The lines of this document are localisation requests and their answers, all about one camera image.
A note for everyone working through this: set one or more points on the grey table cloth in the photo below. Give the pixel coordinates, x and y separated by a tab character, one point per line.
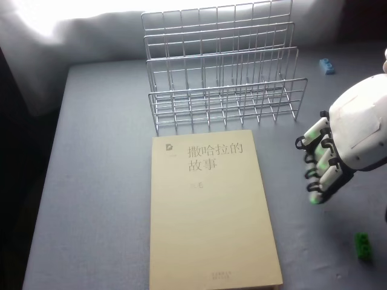
90	181

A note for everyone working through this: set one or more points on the beige paperback book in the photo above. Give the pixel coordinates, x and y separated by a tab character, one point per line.
211	211

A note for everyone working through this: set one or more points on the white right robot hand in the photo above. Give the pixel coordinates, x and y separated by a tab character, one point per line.
356	121

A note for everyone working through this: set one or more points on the white backdrop cloth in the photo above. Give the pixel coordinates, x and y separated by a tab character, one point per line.
45	75

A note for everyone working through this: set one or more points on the green toy block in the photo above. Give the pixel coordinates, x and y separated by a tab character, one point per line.
363	246

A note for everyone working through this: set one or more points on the blue toy block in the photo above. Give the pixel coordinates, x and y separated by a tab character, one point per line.
327	67

